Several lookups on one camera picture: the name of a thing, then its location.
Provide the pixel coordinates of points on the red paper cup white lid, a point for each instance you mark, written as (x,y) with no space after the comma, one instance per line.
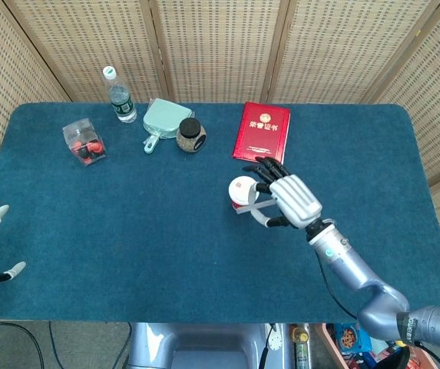
(240,190)

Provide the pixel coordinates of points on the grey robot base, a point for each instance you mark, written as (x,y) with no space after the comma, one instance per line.
(204,346)

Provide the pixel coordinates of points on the glass jar black lid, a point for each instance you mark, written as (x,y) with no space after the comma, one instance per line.
(189,134)

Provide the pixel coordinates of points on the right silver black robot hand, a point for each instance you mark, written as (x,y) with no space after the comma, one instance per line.
(294,200)

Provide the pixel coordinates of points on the mint green dustpan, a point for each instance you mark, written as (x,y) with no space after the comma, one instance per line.
(164,119)

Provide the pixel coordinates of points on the clear box red black stoppers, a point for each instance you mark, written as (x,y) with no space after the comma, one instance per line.
(85,146)

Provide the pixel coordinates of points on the yellow label bottle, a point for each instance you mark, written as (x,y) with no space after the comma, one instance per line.
(301,346)

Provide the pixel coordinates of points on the translucent plastic drinking straw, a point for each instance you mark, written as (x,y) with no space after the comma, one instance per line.
(254,207)

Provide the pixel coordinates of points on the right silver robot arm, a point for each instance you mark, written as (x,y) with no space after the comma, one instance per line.
(342,261)

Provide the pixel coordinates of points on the clear water bottle green label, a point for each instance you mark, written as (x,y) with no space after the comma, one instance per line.
(121,104)

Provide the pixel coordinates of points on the red certificate book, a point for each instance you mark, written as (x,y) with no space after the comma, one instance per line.
(262,130)

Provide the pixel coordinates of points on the blue table cloth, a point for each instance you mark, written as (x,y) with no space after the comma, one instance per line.
(146,230)

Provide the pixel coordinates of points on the salmon storage bin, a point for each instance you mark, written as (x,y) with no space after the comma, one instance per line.
(338,346)

